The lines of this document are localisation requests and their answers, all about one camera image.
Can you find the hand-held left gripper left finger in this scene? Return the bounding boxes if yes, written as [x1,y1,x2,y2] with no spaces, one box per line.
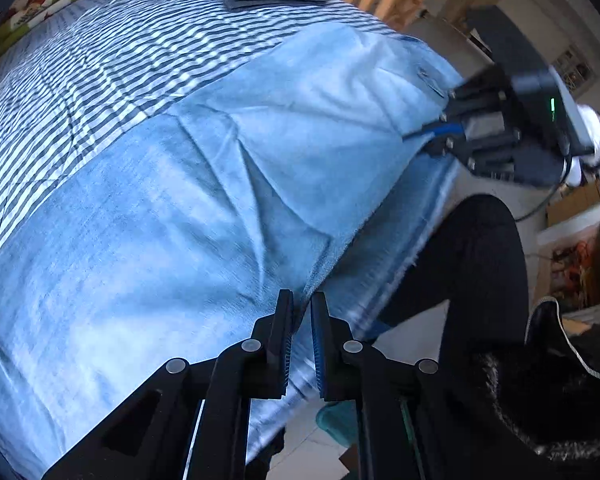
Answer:
[42,289,295,480]

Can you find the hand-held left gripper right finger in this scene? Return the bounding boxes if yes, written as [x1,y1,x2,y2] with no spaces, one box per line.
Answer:
[310,291,481,480]

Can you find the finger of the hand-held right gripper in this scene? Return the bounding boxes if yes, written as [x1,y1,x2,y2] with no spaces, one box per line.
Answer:
[401,119,525,181]
[446,66,520,121]

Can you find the light blue jeans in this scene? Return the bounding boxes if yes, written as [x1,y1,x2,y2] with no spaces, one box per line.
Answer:
[0,22,463,480]

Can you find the person's right hand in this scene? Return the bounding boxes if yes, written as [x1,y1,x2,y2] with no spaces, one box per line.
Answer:
[566,105,600,188]

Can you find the teal cloth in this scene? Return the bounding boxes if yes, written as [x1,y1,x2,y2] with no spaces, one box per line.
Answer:
[315,402,358,446]

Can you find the cardboard box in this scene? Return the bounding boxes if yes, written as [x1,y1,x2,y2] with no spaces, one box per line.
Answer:
[545,180,600,228]

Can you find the person's black trouser leg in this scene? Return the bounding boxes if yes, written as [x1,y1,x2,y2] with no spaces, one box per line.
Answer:
[380,195,531,356]

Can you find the open box of tools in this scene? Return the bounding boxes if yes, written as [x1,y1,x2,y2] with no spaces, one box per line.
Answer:
[535,215,600,316]

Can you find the person's black jacket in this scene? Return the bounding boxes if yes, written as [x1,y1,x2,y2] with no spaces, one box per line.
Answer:
[472,297,600,480]

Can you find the blue striped bed quilt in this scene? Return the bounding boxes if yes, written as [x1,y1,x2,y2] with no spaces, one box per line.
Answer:
[0,0,416,261]

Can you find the colourful striped pillow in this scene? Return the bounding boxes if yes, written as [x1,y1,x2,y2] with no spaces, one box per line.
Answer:
[0,0,126,61]

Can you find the white grid wall shelf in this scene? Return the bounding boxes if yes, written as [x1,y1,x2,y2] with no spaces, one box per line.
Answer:
[550,42,596,96]

